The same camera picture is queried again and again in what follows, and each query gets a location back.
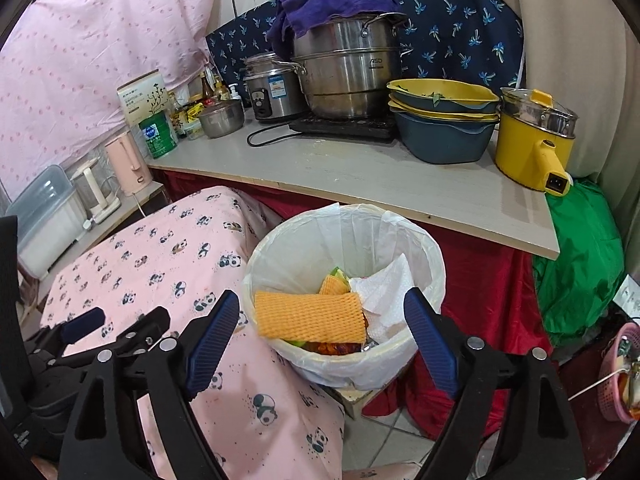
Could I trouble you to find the yellow and blue bowl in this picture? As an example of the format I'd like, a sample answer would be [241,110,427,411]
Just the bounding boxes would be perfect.
[389,100,501,124]
[387,79,501,114]

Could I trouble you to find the large blue basin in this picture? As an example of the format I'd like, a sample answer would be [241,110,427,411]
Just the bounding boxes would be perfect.
[394,110,500,165]

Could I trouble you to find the green tin can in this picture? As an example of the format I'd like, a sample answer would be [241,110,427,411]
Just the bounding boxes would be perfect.
[139,110,180,161]

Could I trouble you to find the beige curtain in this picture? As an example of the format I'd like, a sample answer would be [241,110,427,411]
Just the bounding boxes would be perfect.
[497,0,640,281]

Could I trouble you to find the pink dotted curtain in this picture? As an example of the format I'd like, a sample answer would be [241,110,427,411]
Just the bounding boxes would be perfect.
[0,0,224,196]

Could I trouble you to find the steel rice cooker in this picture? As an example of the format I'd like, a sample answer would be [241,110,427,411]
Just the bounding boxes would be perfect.
[243,51,309,122]

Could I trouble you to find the dark condiment bottle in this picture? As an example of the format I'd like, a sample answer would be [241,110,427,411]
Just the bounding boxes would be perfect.
[170,92,187,134]

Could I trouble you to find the small steel lidded pot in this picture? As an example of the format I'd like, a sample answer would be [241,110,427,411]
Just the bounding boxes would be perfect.
[197,99,246,140]

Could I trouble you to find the pink panda print tablecloth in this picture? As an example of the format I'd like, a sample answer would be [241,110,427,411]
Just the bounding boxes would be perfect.
[37,185,346,480]

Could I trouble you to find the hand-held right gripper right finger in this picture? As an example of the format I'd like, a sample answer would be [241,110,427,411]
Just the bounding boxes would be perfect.
[402,286,587,480]

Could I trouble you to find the pink plastic basket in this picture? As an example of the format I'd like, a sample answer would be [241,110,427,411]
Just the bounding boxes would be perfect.
[597,322,640,424]

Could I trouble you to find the purple cloth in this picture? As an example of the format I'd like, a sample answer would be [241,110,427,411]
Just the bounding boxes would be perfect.
[265,0,409,61]

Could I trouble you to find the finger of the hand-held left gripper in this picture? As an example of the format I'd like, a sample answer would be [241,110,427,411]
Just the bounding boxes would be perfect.
[21,307,107,357]
[112,305,172,361]

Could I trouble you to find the white cardboard box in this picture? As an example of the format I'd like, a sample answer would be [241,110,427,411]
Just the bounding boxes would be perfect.
[116,71,169,129]

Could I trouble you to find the white paper towel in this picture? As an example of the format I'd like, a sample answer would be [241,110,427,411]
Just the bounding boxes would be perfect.
[348,252,426,346]

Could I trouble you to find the steel steamer pot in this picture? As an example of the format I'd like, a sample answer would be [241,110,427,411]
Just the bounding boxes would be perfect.
[290,12,416,121]

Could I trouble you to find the white lined waste bin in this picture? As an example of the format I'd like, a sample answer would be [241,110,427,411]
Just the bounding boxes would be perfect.
[242,203,447,392]

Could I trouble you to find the black power cable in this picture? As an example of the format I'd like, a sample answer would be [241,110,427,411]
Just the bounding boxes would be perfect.
[246,121,301,149]

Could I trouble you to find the orange foam net sheet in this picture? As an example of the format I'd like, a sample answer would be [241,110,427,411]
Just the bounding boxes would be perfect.
[254,290,366,344]
[319,274,354,297]

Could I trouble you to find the navy printed cloth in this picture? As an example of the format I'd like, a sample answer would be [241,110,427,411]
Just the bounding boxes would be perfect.
[206,0,526,126]

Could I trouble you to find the white cord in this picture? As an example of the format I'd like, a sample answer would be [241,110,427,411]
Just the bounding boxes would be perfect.
[567,367,627,402]

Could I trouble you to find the translucent plastic dish box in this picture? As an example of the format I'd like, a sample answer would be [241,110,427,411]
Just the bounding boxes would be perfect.
[5,164,86,279]

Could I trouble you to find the black induction cooktop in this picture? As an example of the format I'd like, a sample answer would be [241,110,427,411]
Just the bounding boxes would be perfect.
[289,112,401,142]

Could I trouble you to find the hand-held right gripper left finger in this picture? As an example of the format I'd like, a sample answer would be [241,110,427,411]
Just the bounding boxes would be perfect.
[59,289,241,480]

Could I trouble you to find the pink electric kettle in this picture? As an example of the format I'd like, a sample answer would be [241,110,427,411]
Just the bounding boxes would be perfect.
[103,131,153,199]

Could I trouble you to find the white paper slip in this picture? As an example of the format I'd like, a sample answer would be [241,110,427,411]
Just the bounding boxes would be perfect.
[612,275,640,319]

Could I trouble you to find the yellow electric pot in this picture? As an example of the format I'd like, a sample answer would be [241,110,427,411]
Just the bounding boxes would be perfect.
[495,88,581,196]

